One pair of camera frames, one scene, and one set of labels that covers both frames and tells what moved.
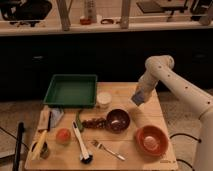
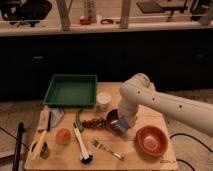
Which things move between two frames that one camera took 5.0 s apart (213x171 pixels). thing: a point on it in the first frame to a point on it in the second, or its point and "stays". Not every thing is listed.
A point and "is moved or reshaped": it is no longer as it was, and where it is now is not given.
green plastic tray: [72, 90] stays
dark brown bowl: [118, 120] stays
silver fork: [100, 146] stays
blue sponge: [138, 97] is moved or reshaped
